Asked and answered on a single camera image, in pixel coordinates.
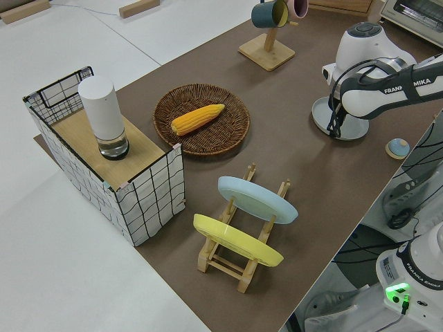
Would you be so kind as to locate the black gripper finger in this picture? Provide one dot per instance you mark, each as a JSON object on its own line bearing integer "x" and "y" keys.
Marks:
{"x": 332, "y": 124}
{"x": 340, "y": 117}

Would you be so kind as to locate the gray round plate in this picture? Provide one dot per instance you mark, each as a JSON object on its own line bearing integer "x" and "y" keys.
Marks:
{"x": 322, "y": 114}

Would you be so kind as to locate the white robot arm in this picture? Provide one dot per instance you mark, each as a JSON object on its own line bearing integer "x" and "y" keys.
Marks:
{"x": 367, "y": 97}

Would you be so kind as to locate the light blue plate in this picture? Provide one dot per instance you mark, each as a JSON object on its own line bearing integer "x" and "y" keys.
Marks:
{"x": 256, "y": 200}

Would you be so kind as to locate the yellow plate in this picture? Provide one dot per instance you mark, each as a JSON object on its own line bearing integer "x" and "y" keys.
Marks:
{"x": 235, "y": 238}

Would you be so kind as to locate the wooden plate rack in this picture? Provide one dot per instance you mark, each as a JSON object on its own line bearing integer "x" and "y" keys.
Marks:
{"x": 221, "y": 266}

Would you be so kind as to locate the brown table mat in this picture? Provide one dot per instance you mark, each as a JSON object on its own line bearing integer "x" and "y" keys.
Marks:
{"x": 294, "y": 166}

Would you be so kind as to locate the small blue lid wooden knob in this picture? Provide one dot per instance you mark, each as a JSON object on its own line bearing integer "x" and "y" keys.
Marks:
{"x": 398, "y": 149}

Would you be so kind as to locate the wooden mug stand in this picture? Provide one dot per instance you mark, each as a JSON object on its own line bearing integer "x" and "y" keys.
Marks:
{"x": 266, "y": 52}

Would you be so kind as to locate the light wooden drawer cabinet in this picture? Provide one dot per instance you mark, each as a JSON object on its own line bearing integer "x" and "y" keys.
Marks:
{"x": 339, "y": 5}

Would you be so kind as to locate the pink mug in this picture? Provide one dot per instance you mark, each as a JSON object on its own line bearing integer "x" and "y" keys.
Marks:
{"x": 298, "y": 7}

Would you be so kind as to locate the round wicker basket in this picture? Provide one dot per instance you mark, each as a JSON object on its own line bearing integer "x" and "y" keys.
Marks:
{"x": 214, "y": 141}

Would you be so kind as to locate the white toaster oven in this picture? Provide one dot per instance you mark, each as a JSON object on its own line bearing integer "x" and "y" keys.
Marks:
{"x": 415, "y": 17}

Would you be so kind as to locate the teal mug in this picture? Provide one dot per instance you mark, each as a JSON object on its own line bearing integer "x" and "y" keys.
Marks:
{"x": 266, "y": 15}

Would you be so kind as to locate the yellow corn cob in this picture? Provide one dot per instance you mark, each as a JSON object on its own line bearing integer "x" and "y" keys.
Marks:
{"x": 197, "y": 119}

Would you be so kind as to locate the wooden board lid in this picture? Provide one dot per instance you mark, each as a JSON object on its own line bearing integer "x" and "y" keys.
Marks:
{"x": 114, "y": 159}

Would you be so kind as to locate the wooden block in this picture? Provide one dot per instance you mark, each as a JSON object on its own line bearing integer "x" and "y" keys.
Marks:
{"x": 20, "y": 12}
{"x": 138, "y": 7}

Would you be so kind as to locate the white cylinder with clear base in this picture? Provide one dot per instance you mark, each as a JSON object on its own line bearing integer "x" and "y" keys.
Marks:
{"x": 100, "y": 110}

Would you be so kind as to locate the dark gray pedestal base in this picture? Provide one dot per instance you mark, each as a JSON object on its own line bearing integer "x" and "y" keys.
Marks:
{"x": 349, "y": 269}

